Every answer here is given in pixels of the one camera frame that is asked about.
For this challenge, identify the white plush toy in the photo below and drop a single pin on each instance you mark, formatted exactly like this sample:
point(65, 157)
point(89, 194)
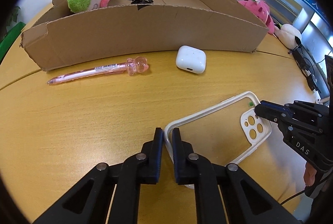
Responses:
point(287, 34)

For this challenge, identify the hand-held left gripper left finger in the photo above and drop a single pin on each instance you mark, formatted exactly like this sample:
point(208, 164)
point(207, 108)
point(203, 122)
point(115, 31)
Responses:
point(159, 146)

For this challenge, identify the white clear phone case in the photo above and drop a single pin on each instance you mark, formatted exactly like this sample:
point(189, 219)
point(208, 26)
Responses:
point(256, 121)

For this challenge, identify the person's right forearm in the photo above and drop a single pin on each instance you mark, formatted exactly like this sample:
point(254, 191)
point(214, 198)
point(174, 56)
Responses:
point(321, 209)

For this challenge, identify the person's right hand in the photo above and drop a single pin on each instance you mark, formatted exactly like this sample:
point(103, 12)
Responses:
point(309, 174)

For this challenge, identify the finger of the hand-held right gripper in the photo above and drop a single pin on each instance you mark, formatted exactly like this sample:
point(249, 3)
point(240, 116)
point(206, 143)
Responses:
point(273, 106)
point(266, 114)

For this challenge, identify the pink plush bear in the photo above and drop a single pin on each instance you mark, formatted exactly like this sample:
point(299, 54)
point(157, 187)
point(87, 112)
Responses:
point(260, 9)

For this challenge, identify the brown cardboard box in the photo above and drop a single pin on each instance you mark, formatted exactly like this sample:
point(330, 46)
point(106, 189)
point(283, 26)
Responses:
point(130, 31)

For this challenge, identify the green plastic object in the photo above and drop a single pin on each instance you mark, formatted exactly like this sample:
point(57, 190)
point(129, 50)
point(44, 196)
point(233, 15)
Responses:
point(10, 39)

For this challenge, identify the pink bear-topped pen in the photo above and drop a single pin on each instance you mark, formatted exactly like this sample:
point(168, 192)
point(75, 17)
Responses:
point(85, 72)

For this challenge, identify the white earbuds case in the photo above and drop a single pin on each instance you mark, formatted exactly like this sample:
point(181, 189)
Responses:
point(191, 58)

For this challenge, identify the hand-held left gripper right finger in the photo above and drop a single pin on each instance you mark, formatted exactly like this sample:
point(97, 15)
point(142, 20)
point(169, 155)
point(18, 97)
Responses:
point(175, 146)

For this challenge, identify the green potted plant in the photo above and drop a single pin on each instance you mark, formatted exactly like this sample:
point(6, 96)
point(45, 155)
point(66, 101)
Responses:
point(15, 14)

